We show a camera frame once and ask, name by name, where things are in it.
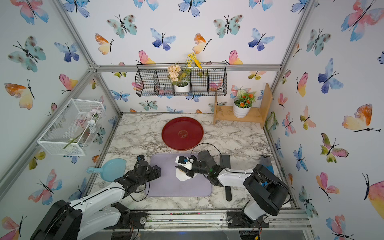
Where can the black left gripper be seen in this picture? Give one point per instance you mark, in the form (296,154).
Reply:
(153,174)

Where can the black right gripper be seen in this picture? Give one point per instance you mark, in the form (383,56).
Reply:
(188,172)

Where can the white dough piece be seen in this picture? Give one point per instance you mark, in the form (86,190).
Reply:
(180,176)

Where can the lavender silicone mat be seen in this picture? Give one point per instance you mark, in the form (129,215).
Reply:
(169,186)

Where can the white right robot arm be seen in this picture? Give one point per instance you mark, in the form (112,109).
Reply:
(268,192)

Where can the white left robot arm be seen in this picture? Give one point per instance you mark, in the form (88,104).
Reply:
(78,219)

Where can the teal plastic scoop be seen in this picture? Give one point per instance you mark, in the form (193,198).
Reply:
(111,170)

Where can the red round tray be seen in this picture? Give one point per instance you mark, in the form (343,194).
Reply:
(182,134)

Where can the pink artificial flower stem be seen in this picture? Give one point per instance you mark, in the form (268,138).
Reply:
(88,124)

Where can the white ribbed flower pot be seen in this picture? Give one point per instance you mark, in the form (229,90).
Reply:
(240,112)

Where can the blue rubber glove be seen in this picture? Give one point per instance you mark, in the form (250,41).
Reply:
(267,163)

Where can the white pot with flowers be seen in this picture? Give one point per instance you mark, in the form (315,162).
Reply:
(181,76)

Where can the orange flower plant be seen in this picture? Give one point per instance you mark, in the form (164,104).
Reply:
(244,99)

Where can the wooden shelf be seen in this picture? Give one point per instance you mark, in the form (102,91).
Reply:
(256,115)

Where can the green paper packet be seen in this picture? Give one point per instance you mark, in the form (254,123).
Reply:
(271,123)

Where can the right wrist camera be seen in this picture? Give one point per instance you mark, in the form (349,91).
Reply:
(183,158)

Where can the black handled strainer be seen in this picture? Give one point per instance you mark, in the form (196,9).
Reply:
(226,163)

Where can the white mesh wall basket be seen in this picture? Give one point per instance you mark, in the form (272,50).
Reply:
(66,126)

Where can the black wire wall basket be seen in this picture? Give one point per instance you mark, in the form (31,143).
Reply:
(152,80)

